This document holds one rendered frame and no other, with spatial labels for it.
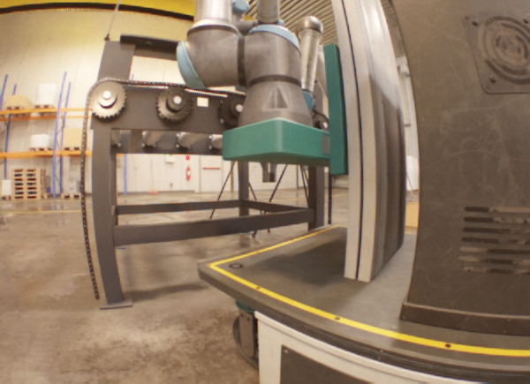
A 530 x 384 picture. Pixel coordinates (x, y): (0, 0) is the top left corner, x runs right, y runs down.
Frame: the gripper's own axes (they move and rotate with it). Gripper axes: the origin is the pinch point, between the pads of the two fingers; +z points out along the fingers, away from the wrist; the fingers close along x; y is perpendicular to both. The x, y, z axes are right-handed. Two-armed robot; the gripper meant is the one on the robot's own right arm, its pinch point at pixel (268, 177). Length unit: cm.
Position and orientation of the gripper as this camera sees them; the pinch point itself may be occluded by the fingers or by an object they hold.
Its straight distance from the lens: 92.7
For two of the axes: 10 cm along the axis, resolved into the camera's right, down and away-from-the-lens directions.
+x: 7.1, -0.2, 7.1
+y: 7.1, 0.1, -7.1
